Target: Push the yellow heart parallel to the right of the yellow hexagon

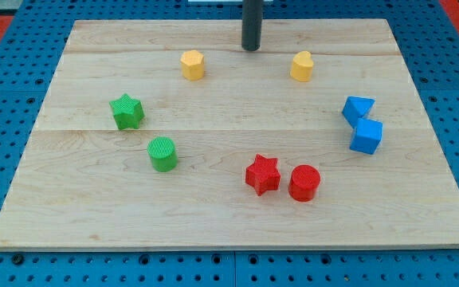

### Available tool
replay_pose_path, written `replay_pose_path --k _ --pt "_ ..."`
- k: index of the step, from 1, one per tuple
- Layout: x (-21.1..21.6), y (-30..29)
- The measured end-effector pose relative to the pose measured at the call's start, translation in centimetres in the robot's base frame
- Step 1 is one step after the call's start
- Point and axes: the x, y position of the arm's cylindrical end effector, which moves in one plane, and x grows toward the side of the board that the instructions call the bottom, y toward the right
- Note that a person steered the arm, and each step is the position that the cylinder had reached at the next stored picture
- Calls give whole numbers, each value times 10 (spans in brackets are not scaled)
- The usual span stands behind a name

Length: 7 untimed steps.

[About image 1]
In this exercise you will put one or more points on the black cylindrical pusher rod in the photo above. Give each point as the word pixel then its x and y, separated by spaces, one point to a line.
pixel 252 12

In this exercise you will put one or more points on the yellow heart block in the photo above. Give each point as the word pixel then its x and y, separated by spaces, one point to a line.
pixel 302 66

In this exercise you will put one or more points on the yellow hexagon block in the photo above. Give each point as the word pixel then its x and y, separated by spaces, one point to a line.
pixel 192 64

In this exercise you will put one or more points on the blue triangle block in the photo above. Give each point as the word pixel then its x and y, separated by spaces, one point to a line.
pixel 355 108

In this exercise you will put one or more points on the light wooden board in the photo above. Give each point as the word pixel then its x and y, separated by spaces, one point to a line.
pixel 84 185

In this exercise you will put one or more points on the green star block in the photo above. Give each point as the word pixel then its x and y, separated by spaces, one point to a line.
pixel 127 112

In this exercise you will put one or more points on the red star block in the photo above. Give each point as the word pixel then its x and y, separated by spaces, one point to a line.
pixel 263 175

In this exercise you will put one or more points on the green cylinder block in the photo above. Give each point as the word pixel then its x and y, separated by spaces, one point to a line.
pixel 162 153

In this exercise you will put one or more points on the blue cube block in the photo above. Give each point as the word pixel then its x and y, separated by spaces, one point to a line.
pixel 366 136

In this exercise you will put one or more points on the red cylinder block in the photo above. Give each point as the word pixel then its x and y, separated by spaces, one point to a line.
pixel 304 182

